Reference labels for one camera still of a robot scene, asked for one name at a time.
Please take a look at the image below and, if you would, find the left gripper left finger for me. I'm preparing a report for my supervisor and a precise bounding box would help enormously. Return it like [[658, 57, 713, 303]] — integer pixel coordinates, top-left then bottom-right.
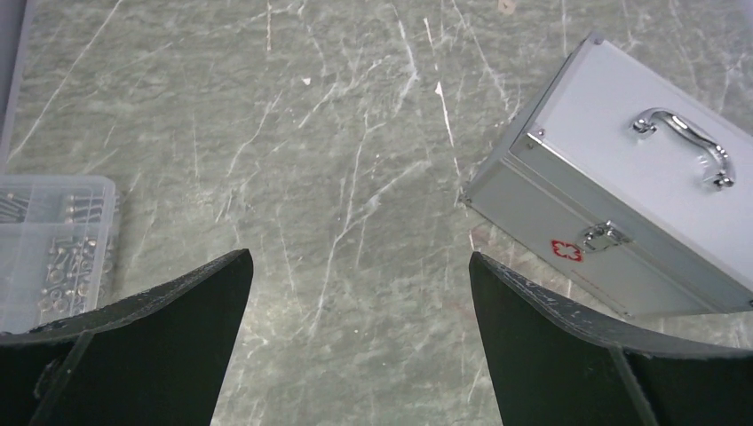
[[1, 249, 253, 425]]

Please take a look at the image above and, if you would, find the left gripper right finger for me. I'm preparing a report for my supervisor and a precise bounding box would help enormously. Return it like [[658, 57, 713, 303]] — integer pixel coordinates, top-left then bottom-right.
[[469, 252, 752, 425]]

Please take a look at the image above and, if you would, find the grey metal medicine case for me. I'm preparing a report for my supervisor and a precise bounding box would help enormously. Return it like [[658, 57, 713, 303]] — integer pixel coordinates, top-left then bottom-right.
[[462, 33, 752, 319]]

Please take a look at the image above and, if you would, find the clear plastic storage box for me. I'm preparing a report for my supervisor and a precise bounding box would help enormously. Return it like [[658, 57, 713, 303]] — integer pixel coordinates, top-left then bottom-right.
[[1, 175, 121, 334]]

